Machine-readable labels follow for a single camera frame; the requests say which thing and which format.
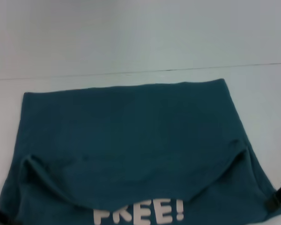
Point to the teal blue shirt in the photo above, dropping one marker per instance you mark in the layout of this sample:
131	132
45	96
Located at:
135	145

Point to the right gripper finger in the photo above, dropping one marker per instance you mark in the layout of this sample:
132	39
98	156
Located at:
276	200

